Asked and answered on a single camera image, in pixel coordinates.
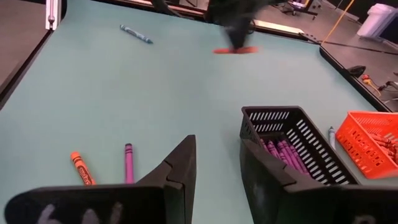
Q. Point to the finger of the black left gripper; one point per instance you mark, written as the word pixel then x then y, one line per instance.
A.
pixel 244 37
pixel 231 37

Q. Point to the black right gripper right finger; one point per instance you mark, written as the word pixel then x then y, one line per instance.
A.
pixel 258 174

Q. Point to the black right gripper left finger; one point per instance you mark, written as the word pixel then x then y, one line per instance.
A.
pixel 186 168

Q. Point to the orange crayon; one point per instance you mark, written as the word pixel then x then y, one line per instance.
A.
pixel 388 147
pixel 393 156
pixel 220 50
pixel 379 137
pixel 82 169

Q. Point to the black slotted plastic basket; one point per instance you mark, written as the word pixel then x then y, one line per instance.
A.
pixel 311 140

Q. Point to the blue violet crayon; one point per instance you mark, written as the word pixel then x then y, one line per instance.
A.
pixel 136 34

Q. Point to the green table mat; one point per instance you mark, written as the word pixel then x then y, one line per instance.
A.
pixel 155 93

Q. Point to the orange slotted plastic basket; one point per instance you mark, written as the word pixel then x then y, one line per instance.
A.
pixel 357 146

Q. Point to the white waste bin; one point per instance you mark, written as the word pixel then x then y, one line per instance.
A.
pixel 376 18

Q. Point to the silver aluminium frame post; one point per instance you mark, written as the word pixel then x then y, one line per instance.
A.
pixel 53 14

